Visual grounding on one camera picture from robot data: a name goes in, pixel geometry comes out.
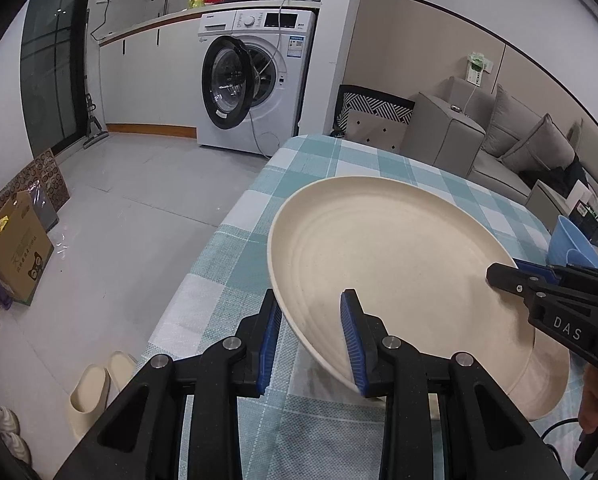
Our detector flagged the light blue bowl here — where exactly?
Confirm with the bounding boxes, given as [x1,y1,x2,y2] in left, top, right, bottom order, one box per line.
[548,215,598,270]

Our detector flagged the thin black cable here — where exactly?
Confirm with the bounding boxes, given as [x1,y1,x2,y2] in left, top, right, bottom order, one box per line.
[539,416,587,445]

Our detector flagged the cream round plate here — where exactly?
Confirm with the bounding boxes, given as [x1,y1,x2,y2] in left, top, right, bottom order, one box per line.
[266,176,550,397]
[429,340,572,422]

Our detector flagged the grey flat panel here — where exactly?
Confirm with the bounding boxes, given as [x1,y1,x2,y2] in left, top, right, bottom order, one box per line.
[29,185,60,231]

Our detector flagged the white sneaker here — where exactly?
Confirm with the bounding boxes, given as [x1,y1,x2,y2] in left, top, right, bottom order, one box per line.
[0,402,20,433]
[2,432,32,463]

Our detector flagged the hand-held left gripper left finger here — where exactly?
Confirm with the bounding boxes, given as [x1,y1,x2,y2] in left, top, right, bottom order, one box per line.
[54,288,284,480]

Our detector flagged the white washing machine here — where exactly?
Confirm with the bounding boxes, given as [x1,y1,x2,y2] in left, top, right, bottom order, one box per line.
[197,2,320,156]

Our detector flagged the black box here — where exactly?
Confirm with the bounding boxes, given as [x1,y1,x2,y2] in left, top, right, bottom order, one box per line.
[568,195,598,248]

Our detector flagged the grey sofa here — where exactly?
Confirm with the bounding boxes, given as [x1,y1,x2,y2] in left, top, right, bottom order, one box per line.
[404,76,590,206]

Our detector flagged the brown patterned board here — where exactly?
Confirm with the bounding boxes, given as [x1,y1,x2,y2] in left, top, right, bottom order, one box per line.
[0,149,71,216]

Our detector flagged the dark blue garment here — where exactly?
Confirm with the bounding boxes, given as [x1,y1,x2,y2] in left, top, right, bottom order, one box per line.
[521,157,594,196]

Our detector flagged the grey sofa cushion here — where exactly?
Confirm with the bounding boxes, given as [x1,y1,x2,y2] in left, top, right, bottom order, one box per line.
[501,114,577,176]
[481,84,534,156]

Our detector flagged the grey side cabinet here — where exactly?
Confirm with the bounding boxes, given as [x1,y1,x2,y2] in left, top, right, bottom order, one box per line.
[526,180,572,233]

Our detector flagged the black glass door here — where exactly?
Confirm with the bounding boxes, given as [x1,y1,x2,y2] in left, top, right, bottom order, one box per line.
[19,0,100,161]

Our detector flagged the cream slipper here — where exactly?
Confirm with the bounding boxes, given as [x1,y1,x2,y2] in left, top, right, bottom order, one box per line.
[69,365,111,438]
[106,351,140,396]

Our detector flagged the cardboard box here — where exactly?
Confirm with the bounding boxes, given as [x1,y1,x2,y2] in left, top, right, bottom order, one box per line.
[0,190,55,307]

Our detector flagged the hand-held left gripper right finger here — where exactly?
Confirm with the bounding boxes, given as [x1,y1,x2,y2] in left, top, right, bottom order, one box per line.
[340,288,570,480]

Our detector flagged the white base cabinets with counter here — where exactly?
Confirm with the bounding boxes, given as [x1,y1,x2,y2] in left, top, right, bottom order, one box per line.
[99,7,205,138]

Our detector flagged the teal checked tablecloth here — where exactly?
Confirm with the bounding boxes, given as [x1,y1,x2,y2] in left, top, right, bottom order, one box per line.
[146,134,580,480]

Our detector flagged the wall socket with green charger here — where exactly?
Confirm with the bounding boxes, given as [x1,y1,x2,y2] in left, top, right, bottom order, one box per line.
[465,51,494,88]

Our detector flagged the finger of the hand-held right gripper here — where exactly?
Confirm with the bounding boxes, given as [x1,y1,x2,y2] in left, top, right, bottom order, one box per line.
[486,261,544,307]
[513,257,598,288]

